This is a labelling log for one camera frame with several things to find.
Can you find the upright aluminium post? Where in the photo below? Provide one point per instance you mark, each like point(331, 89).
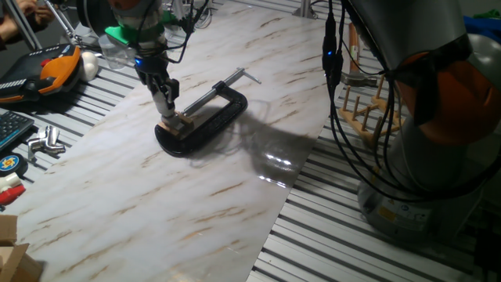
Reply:
point(305, 8)

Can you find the silver metal pipe fitting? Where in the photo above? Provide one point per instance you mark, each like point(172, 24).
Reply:
point(43, 148)
point(51, 135)

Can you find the white egg shaped object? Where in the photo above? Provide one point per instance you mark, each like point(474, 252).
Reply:
point(90, 66)

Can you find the clear plastic jar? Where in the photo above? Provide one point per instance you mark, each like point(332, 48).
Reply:
point(111, 55)

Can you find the slanted aluminium stand leg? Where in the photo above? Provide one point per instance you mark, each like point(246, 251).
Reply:
point(23, 25)

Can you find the black metal C-clamp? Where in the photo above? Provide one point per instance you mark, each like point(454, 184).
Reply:
point(207, 129)

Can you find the black orange teach pendant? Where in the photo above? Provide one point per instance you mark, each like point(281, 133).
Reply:
point(47, 74)

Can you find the person's forearm dark sleeve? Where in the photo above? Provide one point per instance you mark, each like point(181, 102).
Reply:
point(8, 29)

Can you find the white light bulb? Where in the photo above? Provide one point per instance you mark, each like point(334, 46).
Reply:
point(162, 105)

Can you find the wooden peg rack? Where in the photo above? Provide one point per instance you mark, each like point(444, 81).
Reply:
point(364, 123)

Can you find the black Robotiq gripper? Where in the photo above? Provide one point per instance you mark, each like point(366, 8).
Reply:
point(152, 69)

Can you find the person's bare hand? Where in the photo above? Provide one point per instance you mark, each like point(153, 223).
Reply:
point(39, 11)

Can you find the blue plastic bag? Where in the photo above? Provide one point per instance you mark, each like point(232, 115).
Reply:
point(481, 25)

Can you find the small wooden clamp pad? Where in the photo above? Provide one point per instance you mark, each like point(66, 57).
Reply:
point(169, 129)
point(187, 118)

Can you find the open brown cardboard box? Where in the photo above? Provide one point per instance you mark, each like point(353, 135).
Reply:
point(15, 258)

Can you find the thin metal rod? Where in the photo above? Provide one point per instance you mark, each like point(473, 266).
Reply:
point(62, 21)

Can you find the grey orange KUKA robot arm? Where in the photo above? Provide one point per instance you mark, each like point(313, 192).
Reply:
point(411, 23)

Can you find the black filament spool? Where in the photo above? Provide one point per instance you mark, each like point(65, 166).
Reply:
point(92, 15)

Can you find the marble pattern table sheet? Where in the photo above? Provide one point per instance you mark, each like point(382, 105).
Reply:
point(156, 196)

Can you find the black computer keyboard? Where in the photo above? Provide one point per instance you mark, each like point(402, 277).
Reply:
point(13, 127)

